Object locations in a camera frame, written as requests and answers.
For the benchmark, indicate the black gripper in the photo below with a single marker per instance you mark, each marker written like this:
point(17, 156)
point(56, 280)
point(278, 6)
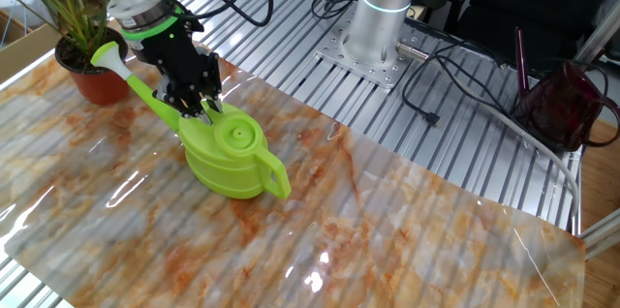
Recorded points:
point(179, 58)

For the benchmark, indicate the green plastic watering can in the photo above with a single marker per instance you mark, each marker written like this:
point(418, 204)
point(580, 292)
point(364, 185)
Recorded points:
point(227, 163)

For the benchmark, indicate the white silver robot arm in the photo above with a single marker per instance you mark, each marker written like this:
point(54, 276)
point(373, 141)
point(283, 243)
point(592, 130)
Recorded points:
point(382, 27)

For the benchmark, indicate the green plant in terracotta pot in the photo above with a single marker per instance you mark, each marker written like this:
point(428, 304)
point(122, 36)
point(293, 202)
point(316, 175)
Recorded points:
point(97, 90)

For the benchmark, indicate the brown cardboard box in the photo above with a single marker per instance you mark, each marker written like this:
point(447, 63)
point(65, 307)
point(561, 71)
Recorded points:
point(29, 49)

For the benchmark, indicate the orange marble pattern mat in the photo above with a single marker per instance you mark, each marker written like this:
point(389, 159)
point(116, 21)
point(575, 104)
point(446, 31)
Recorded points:
point(339, 230)

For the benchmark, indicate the dark red transparent watering can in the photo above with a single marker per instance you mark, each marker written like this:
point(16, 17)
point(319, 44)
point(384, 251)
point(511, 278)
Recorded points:
point(557, 109)

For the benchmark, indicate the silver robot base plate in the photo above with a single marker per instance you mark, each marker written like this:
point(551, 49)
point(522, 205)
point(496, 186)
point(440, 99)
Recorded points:
point(368, 73)

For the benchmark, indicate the aluminium frame post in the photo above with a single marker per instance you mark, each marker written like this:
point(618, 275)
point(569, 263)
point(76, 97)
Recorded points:
point(600, 235)
point(598, 37)

